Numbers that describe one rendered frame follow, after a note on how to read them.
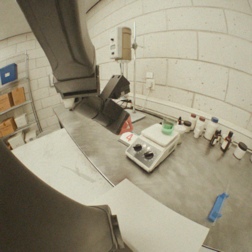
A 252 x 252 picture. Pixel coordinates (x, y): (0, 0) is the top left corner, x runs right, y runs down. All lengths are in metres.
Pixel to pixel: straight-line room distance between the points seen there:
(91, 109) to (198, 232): 0.40
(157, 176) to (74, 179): 0.29
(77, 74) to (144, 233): 0.34
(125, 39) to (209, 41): 0.53
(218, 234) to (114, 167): 0.43
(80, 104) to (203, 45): 0.78
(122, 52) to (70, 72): 0.52
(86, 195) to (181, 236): 0.29
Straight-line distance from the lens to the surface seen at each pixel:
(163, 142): 0.38
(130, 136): 0.50
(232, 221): 0.45
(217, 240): 0.40
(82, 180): 0.39
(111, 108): 0.25
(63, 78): 0.17
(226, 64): 0.79
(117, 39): 0.65
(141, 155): 0.39
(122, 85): 0.27
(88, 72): 0.15
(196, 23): 0.89
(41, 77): 2.53
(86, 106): 0.23
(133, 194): 0.33
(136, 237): 0.29
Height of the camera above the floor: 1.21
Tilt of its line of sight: 28 degrees down
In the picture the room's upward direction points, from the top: straight up
